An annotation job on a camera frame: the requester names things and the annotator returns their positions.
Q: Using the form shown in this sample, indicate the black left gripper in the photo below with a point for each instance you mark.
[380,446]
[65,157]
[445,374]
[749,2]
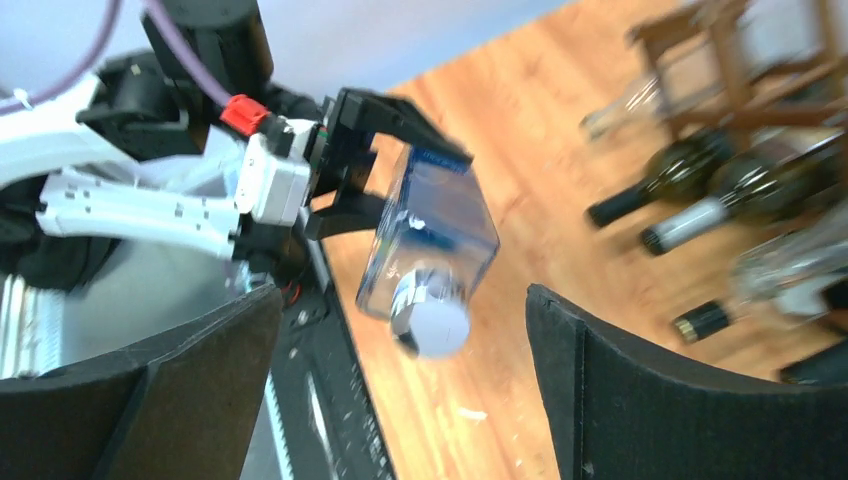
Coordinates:
[346,158]

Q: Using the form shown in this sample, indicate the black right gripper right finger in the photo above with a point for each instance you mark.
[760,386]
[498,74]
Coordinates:
[622,407]

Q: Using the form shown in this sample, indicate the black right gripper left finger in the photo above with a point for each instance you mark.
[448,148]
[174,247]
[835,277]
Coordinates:
[181,404]

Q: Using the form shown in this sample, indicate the blue square glass bottle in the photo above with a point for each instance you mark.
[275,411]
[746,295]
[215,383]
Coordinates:
[435,243]

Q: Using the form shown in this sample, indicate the clear glass bottle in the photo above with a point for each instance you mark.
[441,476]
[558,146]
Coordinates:
[641,100]

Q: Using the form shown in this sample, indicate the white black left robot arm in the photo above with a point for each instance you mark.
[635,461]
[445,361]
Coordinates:
[190,143]

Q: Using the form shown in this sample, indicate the dark bottle right slot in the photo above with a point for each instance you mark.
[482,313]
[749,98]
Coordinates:
[827,367]

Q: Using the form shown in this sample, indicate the clear bottle black cap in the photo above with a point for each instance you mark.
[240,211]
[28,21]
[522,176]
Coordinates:
[789,281]

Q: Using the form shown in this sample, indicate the green bottle silver neck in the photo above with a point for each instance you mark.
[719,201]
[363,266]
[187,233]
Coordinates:
[753,189]

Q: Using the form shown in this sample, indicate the dark green wine bottle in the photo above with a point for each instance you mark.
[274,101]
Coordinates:
[679,172]

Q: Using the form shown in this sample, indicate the brown wooden wine rack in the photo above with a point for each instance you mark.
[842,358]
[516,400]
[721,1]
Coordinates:
[742,66]

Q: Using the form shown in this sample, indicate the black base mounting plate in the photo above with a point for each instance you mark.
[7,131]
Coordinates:
[324,423]

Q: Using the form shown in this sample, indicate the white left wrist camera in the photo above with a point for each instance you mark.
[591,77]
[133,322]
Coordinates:
[272,188]

